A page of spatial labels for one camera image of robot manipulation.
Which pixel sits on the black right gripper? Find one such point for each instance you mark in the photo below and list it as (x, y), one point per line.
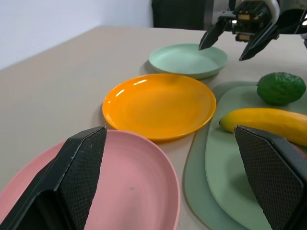
(251, 16)

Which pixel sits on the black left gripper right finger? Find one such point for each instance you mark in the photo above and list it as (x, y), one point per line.
(275, 177)

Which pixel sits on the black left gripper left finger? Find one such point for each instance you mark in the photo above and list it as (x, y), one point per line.
(60, 187)

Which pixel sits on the light green plate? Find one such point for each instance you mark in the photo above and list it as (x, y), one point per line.
(184, 61)

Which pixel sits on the green lime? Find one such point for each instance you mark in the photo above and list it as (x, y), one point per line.
(280, 88)

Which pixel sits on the pink plate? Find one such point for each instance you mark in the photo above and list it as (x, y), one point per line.
(134, 182)

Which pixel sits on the orange plate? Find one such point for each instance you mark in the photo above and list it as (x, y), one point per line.
(158, 107)

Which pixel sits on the pale green serving tray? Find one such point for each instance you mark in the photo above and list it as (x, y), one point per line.
(223, 172)

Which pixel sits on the yellow banana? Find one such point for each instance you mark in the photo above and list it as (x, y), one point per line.
(263, 119)

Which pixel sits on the dark background cabinet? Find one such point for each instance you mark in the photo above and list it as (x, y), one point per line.
(180, 13)

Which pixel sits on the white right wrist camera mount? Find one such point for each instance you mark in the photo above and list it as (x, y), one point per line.
(273, 6)

